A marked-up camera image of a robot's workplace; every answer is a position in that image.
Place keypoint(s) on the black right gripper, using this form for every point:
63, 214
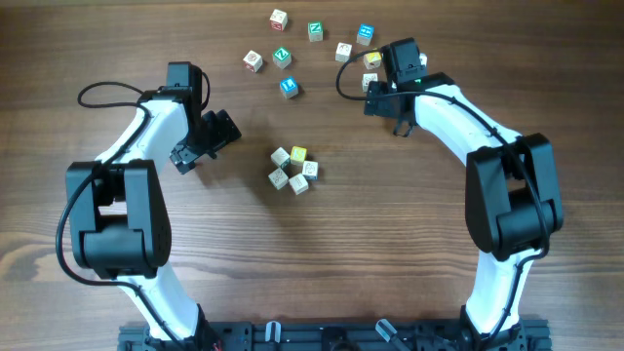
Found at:
379, 106

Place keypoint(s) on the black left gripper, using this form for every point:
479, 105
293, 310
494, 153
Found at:
224, 132

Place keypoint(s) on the white O block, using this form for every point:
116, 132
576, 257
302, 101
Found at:
367, 79

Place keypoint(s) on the green V block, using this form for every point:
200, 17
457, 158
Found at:
280, 157

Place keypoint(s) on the green-edged wooden block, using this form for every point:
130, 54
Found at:
278, 178

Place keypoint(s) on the yellow top block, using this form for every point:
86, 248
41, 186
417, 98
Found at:
298, 155

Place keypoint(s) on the yellow block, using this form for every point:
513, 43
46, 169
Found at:
372, 60
298, 155

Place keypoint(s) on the red A block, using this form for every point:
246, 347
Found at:
298, 184

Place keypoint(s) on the blue P block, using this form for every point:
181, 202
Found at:
310, 170

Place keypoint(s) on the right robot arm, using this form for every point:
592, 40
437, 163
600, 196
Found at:
512, 195

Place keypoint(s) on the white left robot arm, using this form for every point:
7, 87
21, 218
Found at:
115, 230

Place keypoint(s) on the yellow block right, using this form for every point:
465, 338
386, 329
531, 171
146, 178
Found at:
372, 60

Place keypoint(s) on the blue top block right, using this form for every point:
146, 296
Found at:
364, 35

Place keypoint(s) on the white block number two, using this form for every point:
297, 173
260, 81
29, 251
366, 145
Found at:
343, 52

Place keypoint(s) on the white block red side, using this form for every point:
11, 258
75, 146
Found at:
253, 61

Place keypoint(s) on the blue L block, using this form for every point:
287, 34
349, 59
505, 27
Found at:
289, 88

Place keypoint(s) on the green N block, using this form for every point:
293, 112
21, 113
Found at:
315, 31

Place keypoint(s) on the green Z block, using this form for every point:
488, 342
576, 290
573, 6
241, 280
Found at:
282, 57

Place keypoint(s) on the red-sided block far back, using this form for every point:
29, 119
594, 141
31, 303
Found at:
278, 20

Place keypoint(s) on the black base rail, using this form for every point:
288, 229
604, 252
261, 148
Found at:
420, 335

